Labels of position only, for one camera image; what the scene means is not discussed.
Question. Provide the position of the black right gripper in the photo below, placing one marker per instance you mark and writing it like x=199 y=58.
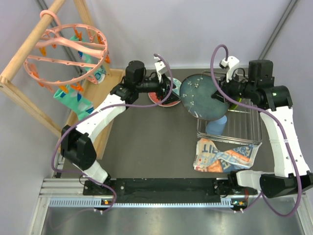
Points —
x=225 y=87

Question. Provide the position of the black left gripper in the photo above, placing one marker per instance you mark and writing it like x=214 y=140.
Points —
x=166 y=83

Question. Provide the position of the red teal floral plate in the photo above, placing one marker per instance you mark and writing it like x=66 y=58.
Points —
x=156 y=98

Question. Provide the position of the dark blue speckled plate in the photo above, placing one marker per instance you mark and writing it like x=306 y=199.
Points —
x=195 y=94

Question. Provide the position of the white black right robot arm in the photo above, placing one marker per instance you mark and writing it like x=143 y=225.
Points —
x=292 y=174

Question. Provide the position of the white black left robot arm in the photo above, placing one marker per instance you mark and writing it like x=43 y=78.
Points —
x=77 y=143

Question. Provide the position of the printed dish towel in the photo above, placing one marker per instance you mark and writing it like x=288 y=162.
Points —
x=209 y=159

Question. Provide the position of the light blue cup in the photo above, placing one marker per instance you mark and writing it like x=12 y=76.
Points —
x=216 y=127

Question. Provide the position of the teal patterned sock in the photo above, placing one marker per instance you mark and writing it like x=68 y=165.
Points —
x=99 y=74
x=74 y=100

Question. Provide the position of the pink round clip hanger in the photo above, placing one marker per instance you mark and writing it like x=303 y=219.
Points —
x=59 y=45

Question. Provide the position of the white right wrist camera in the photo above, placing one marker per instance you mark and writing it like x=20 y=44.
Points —
x=230 y=64

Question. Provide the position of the wire dish rack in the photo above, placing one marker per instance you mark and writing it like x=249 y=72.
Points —
x=243 y=127

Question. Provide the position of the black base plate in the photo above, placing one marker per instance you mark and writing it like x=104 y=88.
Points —
x=174 y=190

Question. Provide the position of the aluminium frame rail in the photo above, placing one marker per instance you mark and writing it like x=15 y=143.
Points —
x=78 y=207

